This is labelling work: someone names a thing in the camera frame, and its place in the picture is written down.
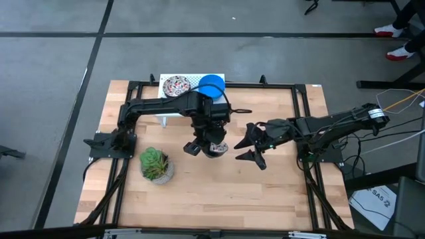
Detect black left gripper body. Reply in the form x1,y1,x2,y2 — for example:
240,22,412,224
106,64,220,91
183,120,228,157

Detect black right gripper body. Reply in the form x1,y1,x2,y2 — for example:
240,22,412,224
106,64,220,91
256,118,298,152

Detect floral patterned ceramic bowl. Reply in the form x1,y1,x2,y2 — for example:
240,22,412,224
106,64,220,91
203,141,230,159
162,75,192,98

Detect blue plastic mini bowl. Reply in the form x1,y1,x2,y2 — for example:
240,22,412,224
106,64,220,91
198,74,226,102

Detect white perforated metal shelf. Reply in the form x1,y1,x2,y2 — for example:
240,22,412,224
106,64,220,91
155,73,227,129

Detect succulent in geometric pot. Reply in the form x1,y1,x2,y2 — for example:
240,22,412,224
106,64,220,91
138,147,175,185

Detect black desk foot beam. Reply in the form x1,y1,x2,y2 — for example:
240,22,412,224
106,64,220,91
343,161,418,193

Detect white printed paper sheet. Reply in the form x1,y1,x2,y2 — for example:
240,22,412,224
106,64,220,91
348,185,398,232

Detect black desk stand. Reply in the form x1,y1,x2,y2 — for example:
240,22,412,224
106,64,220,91
356,42,425,91

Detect grey panel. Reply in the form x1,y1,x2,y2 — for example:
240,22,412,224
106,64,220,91
416,109,425,183

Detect person's red white shoe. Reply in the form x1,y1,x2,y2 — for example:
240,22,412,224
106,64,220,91
374,24,405,38
384,46,416,62

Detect dark grey cabinet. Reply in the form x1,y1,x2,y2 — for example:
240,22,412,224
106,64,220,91
391,175,425,239

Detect person's leg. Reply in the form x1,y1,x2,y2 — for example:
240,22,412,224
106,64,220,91
403,28,425,54
393,0,425,31

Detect black rig beam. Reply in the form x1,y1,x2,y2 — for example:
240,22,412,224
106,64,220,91
0,224,425,239

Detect black chair foot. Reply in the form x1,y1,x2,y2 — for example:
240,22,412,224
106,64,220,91
0,145,27,160

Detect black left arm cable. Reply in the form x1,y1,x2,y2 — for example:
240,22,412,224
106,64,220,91
191,82,252,116

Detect black aluminium table frame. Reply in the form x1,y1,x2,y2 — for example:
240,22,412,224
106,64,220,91
74,74,355,233

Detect silver metal bracket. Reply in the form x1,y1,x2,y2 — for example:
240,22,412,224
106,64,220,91
102,228,143,239
288,231,328,239

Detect thin white cable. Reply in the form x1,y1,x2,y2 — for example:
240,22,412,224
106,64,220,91
375,88,425,115

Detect thick grey white cable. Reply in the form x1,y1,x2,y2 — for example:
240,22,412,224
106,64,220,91
361,129,425,155

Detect black power cable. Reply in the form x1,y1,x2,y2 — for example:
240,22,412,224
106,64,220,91
381,116,425,133

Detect black cable on floor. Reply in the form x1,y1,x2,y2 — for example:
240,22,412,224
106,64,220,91
304,0,322,16

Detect yellow extension cable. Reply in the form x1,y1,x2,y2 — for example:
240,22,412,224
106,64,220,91
381,88,425,112

